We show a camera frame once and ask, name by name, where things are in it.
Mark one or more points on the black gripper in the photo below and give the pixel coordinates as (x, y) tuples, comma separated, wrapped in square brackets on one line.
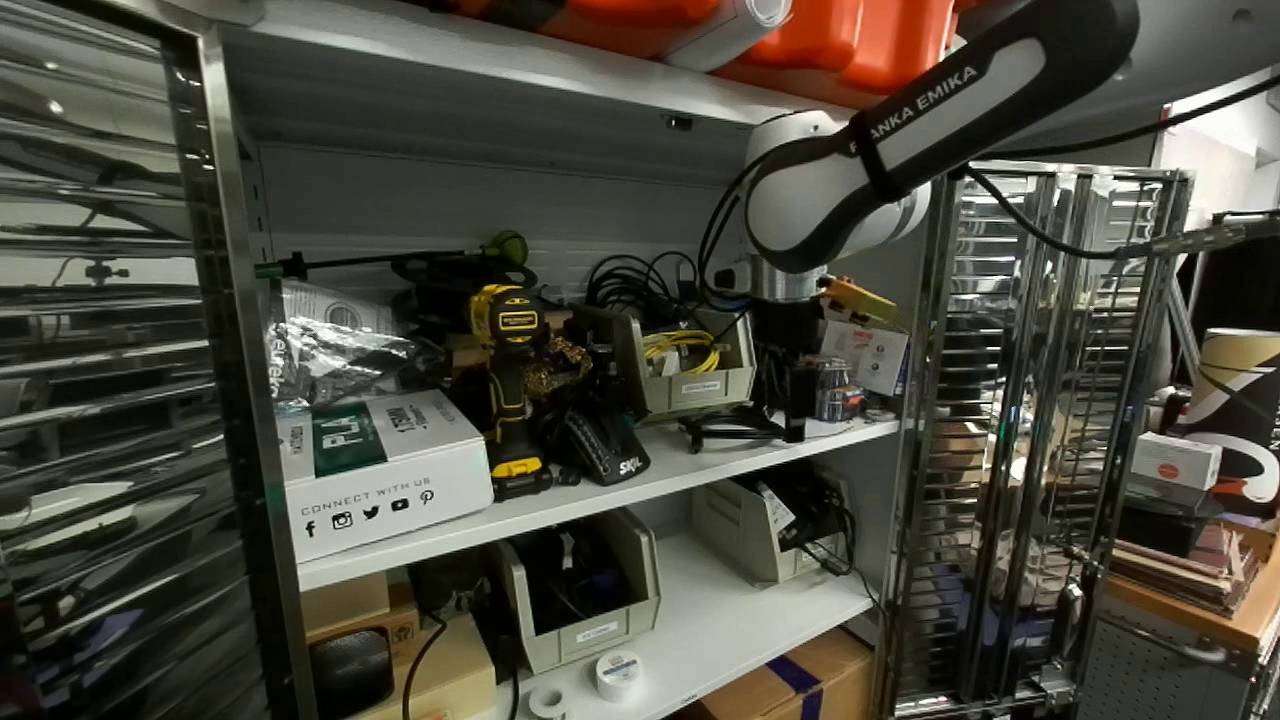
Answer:
[(790, 332)]

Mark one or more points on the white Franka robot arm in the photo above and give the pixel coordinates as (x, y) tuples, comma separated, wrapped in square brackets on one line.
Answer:
[(934, 106)]

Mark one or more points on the white printed box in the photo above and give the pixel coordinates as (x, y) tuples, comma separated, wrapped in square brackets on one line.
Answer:
[(872, 359)]

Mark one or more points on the taped cardboard box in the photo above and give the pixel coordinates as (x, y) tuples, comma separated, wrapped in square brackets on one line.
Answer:
[(800, 681)]

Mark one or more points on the white box with green label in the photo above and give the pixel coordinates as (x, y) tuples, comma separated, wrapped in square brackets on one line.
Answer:
[(387, 466)]

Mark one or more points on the brown cardboard box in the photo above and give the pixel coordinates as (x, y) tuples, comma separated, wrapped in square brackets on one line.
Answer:
[(455, 673)]

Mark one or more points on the black battery charger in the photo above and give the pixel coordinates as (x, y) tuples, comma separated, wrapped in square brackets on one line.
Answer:
[(602, 446)]

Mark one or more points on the white metal shelving unit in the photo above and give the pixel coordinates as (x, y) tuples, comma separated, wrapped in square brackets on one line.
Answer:
[(747, 626)]

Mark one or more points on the grey bin with dark contents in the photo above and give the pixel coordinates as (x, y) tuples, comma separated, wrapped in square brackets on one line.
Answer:
[(586, 643)]

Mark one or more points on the white solder spool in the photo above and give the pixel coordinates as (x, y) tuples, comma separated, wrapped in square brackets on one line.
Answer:
[(618, 673)]

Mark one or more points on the orange plastic case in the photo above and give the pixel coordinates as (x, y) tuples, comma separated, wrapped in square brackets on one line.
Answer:
[(853, 42)]

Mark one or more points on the white tube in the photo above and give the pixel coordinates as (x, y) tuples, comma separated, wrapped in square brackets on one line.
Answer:
[(726, 33)]

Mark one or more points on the white device with red mark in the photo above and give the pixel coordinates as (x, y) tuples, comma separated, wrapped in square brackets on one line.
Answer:
[(1181, 466)]

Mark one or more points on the small white spool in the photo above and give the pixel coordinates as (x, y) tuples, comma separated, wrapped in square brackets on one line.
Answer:
[(546, 702)]

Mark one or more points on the beige tape roll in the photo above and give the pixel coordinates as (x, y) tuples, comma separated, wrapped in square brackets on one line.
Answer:
[(1242, 359)]

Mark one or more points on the wooden desk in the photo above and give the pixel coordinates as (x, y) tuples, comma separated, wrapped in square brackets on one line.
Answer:
[(1202, 606)]

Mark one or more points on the silver plastic bag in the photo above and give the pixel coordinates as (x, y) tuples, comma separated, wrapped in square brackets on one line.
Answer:
[(325, 344)]

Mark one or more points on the black round object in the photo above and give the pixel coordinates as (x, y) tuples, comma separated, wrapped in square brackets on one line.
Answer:
[(350, 673)]

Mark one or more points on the steel tray rack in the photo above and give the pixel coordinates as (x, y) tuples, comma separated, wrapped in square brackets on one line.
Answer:
[(95, 332)]

